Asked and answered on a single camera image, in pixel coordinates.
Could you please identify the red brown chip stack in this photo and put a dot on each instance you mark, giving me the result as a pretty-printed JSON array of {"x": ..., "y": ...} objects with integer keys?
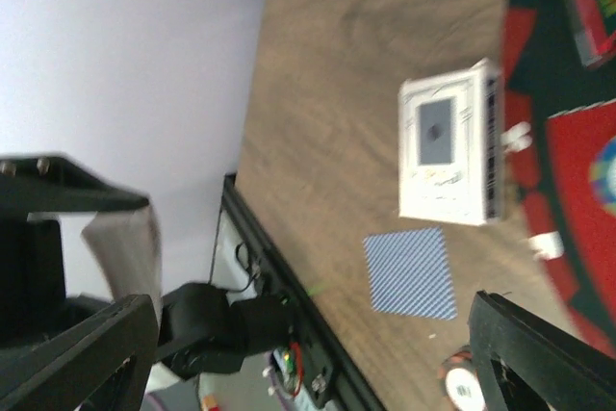
[{"x": 459, "y": 381}]

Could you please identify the round red black poker mat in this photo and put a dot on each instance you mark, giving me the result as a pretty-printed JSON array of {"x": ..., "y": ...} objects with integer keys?
[{"x": 558, "y": 115}]

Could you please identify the playing card deck with box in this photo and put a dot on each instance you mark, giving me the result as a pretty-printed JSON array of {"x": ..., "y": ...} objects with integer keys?
[{"x": 127, "y": 247}]

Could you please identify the dealt card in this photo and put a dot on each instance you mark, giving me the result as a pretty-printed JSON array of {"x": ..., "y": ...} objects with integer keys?
[{"x": 409, "y": 274}]

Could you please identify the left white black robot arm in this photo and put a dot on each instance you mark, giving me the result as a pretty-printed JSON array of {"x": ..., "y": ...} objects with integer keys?
[{"x": 200, "y": 329}]

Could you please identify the white playing card box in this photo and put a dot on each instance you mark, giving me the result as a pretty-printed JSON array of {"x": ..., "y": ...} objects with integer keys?
[{"x": 449, "y": 146}]

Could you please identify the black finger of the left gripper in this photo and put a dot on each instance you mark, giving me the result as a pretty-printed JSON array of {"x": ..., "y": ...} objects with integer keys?
[{"x": 55, "y": 184}]

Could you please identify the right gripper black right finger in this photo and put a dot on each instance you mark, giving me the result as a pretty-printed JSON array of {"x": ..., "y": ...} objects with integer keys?
[{"x": 525, "y": 363}]

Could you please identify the triangular all in token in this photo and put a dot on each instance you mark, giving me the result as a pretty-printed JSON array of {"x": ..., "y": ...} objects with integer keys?
[{"x": 587, "y": 2}]

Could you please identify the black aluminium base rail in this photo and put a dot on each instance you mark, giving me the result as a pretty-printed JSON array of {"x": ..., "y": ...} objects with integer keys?
[{"x": 328, "y": 373}]

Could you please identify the teal chip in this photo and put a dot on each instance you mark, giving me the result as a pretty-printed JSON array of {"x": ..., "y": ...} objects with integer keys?
[{"x": 602, "y": 176}]

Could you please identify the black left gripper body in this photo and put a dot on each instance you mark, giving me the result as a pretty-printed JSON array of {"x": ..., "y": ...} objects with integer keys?
[{"x": 32, "y": 280}]

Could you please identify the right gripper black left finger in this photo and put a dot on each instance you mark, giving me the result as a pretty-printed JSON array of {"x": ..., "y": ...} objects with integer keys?
[{"x": 82, "y": 354}]

